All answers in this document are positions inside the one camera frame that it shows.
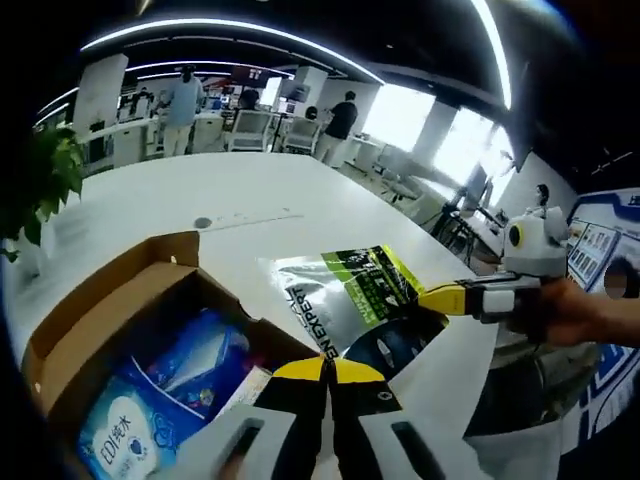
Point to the white mesh office chair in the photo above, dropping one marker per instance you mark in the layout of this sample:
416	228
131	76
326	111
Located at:
304	134
249	130

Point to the round grey table grommet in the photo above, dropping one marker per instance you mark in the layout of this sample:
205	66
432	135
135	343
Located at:
202	222

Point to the blue floral soft pack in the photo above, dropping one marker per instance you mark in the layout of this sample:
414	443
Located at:
200	350

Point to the person's right hand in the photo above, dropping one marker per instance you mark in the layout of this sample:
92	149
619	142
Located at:
570	315

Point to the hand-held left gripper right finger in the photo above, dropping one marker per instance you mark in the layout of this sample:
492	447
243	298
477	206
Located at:
360	400

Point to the green plant in white pot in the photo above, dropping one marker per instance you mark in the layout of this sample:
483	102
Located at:
45	180

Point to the wall poster board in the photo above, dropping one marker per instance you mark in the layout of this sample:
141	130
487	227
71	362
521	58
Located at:
600	240

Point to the brown cardboard shoe box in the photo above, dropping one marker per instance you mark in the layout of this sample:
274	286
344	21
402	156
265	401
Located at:
115	295

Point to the white printed carton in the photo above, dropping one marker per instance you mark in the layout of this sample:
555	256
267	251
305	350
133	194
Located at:
247	392

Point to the white pillar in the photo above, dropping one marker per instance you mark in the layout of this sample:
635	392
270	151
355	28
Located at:
97	90

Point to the grey chair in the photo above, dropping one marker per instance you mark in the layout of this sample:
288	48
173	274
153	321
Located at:
515	455

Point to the silver green soft pouch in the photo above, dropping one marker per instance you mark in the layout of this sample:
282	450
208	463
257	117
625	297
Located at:
320	295

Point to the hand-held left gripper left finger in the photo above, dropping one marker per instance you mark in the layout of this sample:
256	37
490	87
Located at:
295	400

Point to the long ceiling light strip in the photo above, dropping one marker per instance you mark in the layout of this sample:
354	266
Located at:
495	50
240	35

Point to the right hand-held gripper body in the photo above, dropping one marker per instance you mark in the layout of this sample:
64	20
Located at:
537	245

